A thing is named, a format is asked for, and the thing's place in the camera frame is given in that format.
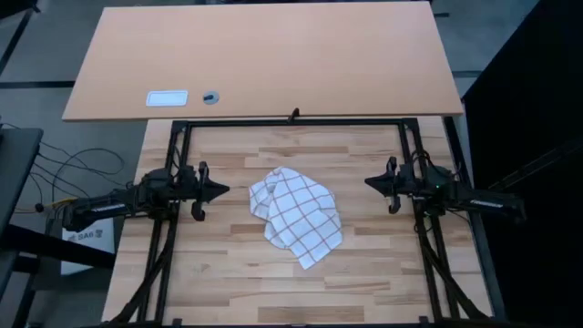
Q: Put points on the black aluminium table frame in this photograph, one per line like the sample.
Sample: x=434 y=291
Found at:
x=346 y=122

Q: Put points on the white cardboard box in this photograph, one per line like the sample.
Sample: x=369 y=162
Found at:
x=86 y=234

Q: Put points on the light brown desk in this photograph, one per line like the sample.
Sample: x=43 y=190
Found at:
x=273 y=54

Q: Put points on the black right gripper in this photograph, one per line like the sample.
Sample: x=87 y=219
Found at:
x=403 y=182

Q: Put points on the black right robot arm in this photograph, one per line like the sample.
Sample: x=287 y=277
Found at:
x=483 y=200

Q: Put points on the white towel with red grid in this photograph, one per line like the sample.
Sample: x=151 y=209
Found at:
x=296 y=214

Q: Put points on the small black bracket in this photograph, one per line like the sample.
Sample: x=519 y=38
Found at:
x=294 y=115

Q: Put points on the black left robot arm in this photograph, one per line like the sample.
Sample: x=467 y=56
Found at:
x=100 y=207

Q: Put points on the tall black partition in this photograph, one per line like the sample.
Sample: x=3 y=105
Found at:
x=537 y=114

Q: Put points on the black metal beam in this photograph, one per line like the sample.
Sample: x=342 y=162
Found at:
x=45 y=246

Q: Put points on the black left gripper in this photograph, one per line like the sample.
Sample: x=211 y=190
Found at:
x=189 y=184

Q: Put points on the black side table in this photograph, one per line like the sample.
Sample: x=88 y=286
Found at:
x=16 y=168

